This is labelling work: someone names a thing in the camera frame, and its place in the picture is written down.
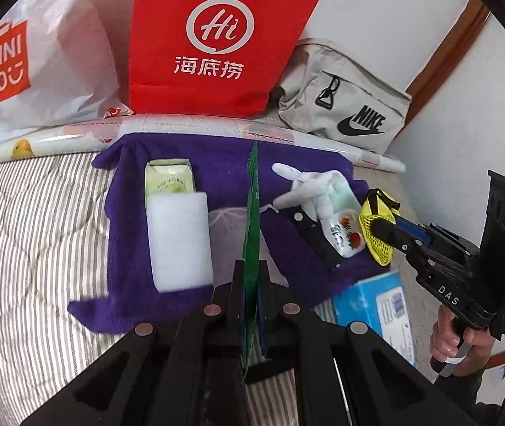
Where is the striped quilted mattress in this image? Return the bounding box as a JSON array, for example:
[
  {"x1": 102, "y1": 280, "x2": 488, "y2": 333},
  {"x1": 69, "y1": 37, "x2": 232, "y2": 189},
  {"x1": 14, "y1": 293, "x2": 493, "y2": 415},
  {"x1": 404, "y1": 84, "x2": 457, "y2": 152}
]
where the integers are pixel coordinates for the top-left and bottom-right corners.
[{"x1": 0, "y1": 152, "x2": 440, "y2": 426}]

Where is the rolled patterned mat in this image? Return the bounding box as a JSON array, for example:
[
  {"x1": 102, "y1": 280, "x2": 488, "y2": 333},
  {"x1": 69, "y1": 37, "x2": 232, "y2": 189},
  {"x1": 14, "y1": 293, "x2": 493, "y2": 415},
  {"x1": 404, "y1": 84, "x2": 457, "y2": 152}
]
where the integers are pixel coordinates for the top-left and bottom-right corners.
[{"x1": 0, "y1": 114, "x2": 406, "y2": 173}]

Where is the green tea tissue pack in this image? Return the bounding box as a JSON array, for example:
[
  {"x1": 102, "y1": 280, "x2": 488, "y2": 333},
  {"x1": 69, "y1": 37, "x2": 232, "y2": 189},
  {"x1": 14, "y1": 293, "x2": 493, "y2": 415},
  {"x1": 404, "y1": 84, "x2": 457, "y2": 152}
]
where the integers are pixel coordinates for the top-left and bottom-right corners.
[{"x1": 145, "y1": 159, "x2": 196, "y2": 200}]

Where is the purple towel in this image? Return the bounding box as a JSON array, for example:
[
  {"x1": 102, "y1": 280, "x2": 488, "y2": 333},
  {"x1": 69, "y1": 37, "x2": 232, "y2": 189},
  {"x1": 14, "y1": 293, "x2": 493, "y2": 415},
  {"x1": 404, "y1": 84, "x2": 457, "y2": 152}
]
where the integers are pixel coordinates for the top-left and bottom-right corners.
[{"x1": 67, "y1": 133, "x2": 385, "y2": 334}]

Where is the brown wooden door frame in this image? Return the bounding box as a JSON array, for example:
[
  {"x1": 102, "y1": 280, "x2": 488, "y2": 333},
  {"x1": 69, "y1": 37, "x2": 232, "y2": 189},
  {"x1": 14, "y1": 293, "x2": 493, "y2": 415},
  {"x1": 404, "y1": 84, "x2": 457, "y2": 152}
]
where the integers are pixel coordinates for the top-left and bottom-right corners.
[{"x1": 404, "y1": 0, "x2": 490, "y2": 127}]

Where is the white Miniso plastic bag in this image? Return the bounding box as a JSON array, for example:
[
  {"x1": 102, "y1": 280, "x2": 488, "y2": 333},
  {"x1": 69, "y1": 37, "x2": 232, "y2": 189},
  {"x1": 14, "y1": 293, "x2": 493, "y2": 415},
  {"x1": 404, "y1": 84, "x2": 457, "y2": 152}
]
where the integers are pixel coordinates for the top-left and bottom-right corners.
[{"x1": 0, "y1": 0, "x2": 132, "y2": 143}]

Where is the person's right hand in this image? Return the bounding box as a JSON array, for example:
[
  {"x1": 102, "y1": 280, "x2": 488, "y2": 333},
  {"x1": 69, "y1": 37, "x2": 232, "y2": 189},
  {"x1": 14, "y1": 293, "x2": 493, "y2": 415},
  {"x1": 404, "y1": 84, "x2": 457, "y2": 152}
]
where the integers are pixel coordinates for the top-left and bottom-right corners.
[{"x1": 430, "y1": 305, "x2": 496, "y2": 377}]

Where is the yellow mesh pouch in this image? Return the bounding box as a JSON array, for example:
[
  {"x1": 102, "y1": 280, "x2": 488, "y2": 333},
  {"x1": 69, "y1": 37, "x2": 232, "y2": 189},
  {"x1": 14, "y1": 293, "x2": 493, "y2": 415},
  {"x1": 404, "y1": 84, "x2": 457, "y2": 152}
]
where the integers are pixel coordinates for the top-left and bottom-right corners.
[{"x1": 358, "y1": 189, "x2": 401, "y2": 266}]

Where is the white mesh bag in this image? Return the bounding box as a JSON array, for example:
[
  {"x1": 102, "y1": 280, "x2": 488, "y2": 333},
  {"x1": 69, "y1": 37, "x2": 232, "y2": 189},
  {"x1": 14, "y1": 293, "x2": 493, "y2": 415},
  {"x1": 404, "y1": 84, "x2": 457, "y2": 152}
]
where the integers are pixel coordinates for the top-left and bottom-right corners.
[{"x1": 208, "y1": 208, "x2": 247, "y2": 288}]

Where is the green wet wipes pack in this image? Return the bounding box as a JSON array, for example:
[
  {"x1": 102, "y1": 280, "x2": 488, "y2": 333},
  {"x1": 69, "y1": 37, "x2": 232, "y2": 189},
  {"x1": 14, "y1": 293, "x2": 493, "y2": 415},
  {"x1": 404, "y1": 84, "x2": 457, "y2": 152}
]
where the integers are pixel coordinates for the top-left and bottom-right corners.
[{"x1": 242, "y1": 143, "x2": 260, "y2": 378}]

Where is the red Haidilao paper bag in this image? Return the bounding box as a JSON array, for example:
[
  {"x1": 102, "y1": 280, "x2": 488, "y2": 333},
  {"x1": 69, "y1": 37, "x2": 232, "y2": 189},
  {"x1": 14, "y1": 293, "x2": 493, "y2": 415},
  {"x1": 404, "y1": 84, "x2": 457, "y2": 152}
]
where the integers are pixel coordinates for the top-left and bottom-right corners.
[{"x1": 128, "y1": 0, "x2": 319, "y2": 118}]

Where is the fruit print small pouch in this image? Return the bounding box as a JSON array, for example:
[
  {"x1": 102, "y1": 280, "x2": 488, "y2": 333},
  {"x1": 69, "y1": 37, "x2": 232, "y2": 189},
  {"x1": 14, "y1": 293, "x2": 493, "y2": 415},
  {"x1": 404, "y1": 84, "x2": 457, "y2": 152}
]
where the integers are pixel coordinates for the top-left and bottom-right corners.
[{"x1": 321, "y1": 209, "x2": 366, "y2": 258}]

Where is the black clip strap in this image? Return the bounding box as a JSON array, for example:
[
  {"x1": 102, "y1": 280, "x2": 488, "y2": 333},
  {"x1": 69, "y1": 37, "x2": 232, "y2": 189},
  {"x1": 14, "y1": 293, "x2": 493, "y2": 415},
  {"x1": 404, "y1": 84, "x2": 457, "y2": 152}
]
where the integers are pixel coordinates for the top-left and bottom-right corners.
[{"x1": 288, "y1": 205, "x2": 347, "y2": 272}]

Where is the grey Nike pouch bag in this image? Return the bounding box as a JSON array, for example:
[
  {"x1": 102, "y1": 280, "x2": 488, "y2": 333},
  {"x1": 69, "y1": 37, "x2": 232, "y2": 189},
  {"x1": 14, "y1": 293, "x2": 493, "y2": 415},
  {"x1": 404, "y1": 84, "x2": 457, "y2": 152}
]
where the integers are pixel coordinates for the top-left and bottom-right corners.
[{"x1": 276, "y1": 39, "x2": 411, "y2": 155}]

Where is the blue tissue box pack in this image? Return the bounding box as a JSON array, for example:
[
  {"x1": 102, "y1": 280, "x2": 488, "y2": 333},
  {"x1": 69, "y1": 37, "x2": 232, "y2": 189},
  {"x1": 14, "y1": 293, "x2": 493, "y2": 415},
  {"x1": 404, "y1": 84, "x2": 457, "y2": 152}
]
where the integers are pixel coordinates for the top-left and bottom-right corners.
[{"x1": 332, "y1": 271, "x2": 416, "y2": 365}]

